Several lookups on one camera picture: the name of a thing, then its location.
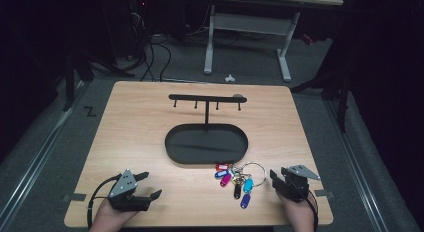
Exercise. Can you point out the metal floor rail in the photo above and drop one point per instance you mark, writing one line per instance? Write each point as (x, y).
(356, 165)
(36, 158)

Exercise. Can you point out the grey tape strip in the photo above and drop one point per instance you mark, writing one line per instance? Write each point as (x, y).
(324, 193)
(76, 197)

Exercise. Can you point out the person's right hand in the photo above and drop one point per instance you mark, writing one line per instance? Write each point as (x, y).
(298, 215)

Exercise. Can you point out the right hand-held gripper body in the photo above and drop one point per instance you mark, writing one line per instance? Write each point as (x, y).
(295, 183)

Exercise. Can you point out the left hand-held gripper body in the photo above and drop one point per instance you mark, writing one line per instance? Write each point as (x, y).
(124, 187)

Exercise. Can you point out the black floor tape mark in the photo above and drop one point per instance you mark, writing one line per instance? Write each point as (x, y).
(90, 111)

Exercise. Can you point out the black metal stand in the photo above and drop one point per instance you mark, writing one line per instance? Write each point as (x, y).
(70, 82)
(341, 98)

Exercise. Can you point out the black key holder stand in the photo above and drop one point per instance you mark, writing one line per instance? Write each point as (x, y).
(206, 143)

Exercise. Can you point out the person's left hand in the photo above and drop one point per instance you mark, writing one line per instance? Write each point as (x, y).
(110, 217)

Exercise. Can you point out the white metal frame desk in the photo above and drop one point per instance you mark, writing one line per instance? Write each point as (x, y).
(253, 23)

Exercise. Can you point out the small red object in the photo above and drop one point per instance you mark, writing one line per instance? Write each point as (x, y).
(307, 39)

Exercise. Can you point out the key bunch with coloured tags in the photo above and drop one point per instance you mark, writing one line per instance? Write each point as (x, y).
(238, 182)

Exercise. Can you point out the small white floor piece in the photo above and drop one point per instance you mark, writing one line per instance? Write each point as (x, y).
(229, 78)

